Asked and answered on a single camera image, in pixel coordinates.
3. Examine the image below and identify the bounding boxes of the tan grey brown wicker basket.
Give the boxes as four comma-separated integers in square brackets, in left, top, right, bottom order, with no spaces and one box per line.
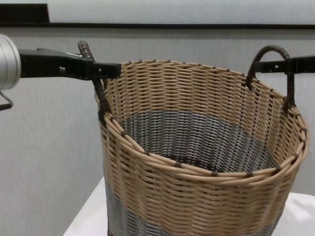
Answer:
[78,40,308,236]

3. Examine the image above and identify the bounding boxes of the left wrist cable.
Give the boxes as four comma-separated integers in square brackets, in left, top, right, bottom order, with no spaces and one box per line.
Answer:
[0,91,13,112]

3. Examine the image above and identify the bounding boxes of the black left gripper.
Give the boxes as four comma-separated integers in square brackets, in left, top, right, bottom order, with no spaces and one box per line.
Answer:
[18,48,123,81]

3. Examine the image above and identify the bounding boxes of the white foam board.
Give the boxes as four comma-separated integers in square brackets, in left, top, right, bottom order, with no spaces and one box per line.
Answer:
[46,0,315,25]

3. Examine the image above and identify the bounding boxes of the black horizontal partition rail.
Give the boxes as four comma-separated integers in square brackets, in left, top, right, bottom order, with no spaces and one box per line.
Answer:
[0,22,315,32]

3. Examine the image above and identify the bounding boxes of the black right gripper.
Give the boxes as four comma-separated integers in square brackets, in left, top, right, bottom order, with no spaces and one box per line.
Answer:
[254,56,315,75]

